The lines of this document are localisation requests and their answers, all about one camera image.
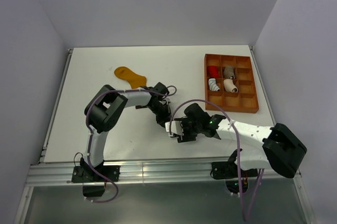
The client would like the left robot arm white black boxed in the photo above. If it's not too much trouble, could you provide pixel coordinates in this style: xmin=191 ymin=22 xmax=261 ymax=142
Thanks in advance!
xmin=80 ymin=82 xmax=172 ymax=181

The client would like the aluminium front rail frame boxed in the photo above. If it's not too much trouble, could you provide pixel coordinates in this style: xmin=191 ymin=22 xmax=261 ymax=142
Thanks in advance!
xmin=14 ymin=155 xmax=316 ymax=224

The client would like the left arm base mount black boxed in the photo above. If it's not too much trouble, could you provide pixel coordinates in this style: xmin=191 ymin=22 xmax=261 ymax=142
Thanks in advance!
xmin=71 ymin=165 xmax=120 ymax=198

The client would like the mustard yellow sock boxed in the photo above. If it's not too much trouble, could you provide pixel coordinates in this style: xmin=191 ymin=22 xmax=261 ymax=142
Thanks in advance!
xmin=114 ymin=66 xmax=147 ymax=89

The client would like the red rolled sock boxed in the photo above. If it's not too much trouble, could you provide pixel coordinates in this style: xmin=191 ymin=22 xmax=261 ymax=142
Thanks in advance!
xmin=207 ymin=65 xmax=220 ymax=78

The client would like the brown grey rolled sock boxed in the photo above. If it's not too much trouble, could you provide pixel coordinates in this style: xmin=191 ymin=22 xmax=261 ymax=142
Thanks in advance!
xmin=223 ymin=65 xmax=235 ymax=79

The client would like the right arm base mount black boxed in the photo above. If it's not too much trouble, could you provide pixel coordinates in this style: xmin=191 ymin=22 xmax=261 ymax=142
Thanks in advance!
xmin=210 ymin=161 xmax=258 ymax=194

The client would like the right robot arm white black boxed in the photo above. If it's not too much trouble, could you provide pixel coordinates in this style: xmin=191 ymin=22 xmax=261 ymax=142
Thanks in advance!
xmin=166 ymin=103 xmax=307 ymax=178

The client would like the orange compartment tray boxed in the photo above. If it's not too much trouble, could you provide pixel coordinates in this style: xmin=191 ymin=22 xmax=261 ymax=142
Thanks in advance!
xmin=204 ymin=54 xmax=259 ymax=114

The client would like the white grey striped rolled sock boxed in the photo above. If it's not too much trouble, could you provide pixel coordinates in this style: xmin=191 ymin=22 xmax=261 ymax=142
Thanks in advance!
xmin=208 ymin=78 xmax=220 ymax=91

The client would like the beige rolled sock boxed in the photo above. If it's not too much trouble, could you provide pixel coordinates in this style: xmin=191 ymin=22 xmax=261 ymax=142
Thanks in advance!
xmin=223 ymin=79 xmax=239 ymax=93

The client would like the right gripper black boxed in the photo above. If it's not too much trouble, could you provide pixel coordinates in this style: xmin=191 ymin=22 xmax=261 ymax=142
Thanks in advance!
xmin=177 ymin=117 xmax=202 ymax=143

